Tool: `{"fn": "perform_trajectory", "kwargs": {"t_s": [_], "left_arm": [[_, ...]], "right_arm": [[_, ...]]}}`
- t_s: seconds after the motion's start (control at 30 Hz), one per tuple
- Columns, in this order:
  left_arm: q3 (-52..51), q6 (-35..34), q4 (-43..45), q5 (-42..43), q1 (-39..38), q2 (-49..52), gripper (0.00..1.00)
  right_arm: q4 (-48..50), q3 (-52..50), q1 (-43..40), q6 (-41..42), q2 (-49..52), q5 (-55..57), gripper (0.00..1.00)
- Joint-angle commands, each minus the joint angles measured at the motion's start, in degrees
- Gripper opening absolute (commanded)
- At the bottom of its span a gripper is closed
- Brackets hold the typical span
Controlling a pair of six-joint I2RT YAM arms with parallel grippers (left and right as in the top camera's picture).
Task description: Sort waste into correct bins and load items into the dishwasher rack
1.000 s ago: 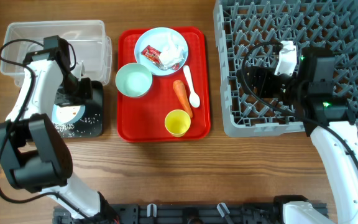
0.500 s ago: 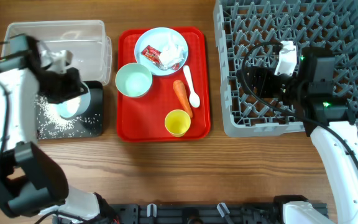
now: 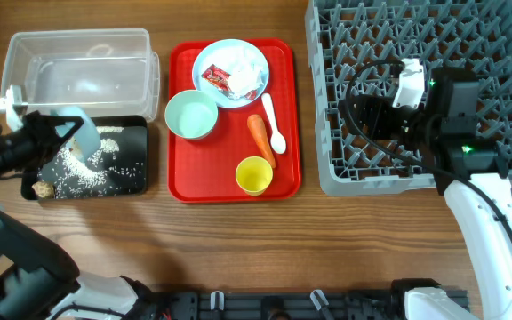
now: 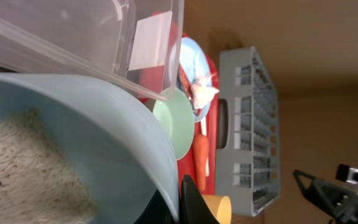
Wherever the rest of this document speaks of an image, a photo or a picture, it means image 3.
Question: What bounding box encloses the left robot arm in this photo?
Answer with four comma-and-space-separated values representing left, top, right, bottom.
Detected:
0, 112, 164, 319

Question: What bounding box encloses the mint green bowl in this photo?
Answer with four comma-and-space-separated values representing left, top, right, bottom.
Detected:
164, 90, 219, 140

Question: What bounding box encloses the white tissue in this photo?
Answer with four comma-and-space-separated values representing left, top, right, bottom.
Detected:
225, 46, 263, 95

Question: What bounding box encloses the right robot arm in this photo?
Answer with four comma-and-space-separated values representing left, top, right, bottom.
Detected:
338, 60, 512, 319

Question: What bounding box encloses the clear plastic bin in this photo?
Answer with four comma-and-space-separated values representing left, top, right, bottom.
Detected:
0, 28, 161, 122

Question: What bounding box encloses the white plastic spoon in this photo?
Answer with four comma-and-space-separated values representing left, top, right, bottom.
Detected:
261, 93, 287, 154

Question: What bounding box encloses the orange carrot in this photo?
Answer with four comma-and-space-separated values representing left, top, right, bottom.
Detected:
247, 114, 276, 168

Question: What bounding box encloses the light blue plate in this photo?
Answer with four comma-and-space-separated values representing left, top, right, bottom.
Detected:
192, 39, 270, 108

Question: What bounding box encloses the black waste tray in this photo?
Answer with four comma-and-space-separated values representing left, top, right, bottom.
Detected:
20, 115, 149, 202

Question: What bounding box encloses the brown food scrap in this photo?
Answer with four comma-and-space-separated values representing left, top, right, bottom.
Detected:
31, 181, 55, 199

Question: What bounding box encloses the light blue bowl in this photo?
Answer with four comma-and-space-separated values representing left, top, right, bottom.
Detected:
51, 106, 101, 162

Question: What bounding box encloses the yellow plastic cup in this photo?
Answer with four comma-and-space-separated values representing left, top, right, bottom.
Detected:
235, 156, 274, 196

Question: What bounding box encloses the red plastic tray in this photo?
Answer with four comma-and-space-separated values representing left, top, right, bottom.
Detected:
166, 38, 302, 204

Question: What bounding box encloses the spilled white rice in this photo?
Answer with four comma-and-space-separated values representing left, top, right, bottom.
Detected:
37, 126, 146, 199

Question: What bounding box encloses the black mounting rail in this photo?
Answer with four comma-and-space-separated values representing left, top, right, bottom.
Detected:
143, 290, 403, 320

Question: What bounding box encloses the red snack wrapper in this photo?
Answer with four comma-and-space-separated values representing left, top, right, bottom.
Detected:
201, 64, 257, 100

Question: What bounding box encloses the grey-blue dishwasher rack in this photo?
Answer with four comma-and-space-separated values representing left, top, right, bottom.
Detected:
305, 1, 512, 196

